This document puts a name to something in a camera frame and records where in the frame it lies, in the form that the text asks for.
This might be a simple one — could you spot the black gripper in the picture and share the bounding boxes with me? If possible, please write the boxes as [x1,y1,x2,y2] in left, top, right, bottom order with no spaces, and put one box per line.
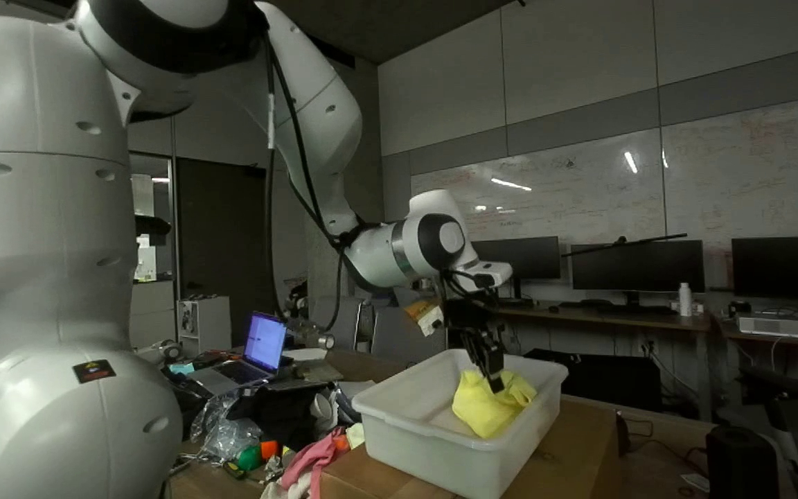
[439,291,509,397]

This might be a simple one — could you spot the bright yellow cloth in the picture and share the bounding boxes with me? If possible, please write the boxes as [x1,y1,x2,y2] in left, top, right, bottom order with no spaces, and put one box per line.
[448,365,539,443]

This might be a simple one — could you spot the pink garment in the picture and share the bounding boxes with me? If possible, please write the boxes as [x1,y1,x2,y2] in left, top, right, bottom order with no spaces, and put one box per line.
[273,428,351,499]

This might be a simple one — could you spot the white plastic container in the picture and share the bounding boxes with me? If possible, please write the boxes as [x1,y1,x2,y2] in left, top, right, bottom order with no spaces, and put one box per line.
[351,347,570,499]

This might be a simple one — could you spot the black computer monitor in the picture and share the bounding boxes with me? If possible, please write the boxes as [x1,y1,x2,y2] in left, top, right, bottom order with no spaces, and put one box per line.
[471,237,565,299]
[570,239,705,311]
[728,237,798,302]

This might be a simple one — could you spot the wooden office desk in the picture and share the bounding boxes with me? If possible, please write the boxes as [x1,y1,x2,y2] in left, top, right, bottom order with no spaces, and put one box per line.
[711,317,798,365]
[491,299,717,424]

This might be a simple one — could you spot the silver patterned pouch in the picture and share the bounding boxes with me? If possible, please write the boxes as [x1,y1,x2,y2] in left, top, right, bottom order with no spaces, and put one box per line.
[309,385,360,439]

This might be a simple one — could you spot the black lamp boom bar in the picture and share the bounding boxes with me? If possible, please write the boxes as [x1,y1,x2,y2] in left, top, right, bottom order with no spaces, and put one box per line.
[563,230,689,261]

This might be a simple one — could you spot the small white plastic bottle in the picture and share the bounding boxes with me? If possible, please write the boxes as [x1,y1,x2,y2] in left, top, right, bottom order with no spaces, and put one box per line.
[675,281,694,322]

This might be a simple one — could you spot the black fabric bag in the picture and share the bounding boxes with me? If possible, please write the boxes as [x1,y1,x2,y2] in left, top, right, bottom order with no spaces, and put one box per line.
[230,378,351,454]

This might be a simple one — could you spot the open laptop computer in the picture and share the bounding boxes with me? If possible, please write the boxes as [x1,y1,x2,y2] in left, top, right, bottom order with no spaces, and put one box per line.
[189,311,294,392]

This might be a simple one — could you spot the green ball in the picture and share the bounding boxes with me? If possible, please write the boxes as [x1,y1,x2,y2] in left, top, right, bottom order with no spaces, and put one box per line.
[234,443,263,474]

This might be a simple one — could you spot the black cylindrical bin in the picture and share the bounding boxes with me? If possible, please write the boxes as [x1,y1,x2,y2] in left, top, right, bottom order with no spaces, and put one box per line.
[703,424,784,499]

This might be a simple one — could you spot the clear plastic bag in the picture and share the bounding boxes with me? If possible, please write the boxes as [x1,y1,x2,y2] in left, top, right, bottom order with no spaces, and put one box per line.
[196,397,265,465]

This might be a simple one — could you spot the white desktop device box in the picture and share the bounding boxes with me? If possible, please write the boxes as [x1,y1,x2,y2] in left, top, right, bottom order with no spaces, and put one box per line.
[736,313,798,342]

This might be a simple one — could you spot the black office chair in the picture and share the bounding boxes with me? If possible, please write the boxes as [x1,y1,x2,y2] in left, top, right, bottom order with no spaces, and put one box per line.
[739,363,798,439]

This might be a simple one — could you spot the white computer tower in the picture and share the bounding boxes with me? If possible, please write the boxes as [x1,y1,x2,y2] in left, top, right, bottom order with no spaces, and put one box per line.
[175,295,232,359]

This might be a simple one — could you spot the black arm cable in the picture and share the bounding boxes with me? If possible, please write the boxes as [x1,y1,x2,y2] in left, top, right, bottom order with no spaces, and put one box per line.
[265,42,351,339]

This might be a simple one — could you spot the black camera on stand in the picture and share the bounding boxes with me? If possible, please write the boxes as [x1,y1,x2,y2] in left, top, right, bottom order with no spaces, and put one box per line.
[133,213,175,246]

